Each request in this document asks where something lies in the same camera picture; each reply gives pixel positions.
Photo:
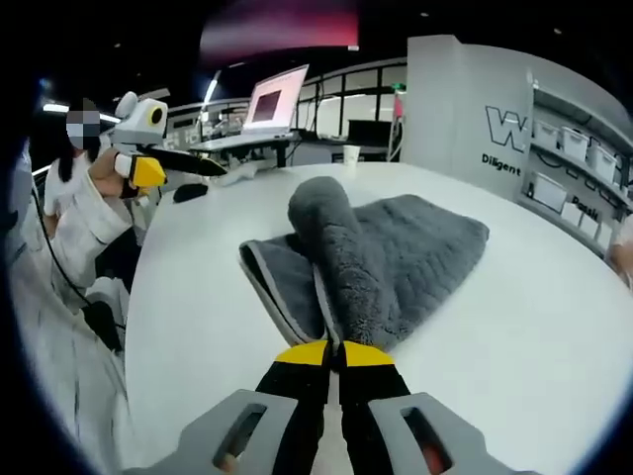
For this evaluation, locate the grey towel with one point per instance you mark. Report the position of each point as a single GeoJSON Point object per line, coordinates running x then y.
{"type": "Point", "coordinates": [410, 237]}

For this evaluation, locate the person's left hand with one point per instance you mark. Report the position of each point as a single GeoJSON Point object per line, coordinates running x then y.
{"type": "Point", "coordinates": [106, 173]}

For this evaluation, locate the black round object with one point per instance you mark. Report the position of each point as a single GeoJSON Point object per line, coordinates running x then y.
{"type": "Point", "coordinates": [190, 193]}

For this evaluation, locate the white side desk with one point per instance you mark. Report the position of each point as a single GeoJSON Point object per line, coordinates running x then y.
{"type": "Point", "coordinates": [232, 142]}

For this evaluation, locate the large computer monitor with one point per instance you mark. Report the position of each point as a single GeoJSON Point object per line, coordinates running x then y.
{"type": "Point", "coordinates": [274, 101]}

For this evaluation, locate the white paper cup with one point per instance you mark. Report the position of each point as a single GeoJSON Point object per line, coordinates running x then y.
{"type": "Point", "coordinates": [351, 155]}

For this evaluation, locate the person's white garment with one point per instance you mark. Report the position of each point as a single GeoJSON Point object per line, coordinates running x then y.
{"type": "Point", "coordinates": [59, 371]}

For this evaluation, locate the pink hanging item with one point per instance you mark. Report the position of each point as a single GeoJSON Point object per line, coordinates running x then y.
{"type": "Point", "coordinates": [399, 106]}

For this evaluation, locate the group of white storage boxes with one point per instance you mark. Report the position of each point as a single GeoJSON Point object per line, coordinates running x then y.
{"type": "Point", "coordinates": [573, 143]}

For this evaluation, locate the grey metal shelf rack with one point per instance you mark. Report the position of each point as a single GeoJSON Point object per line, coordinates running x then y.
{"type": "Point", "coordinates": [532, 114]}

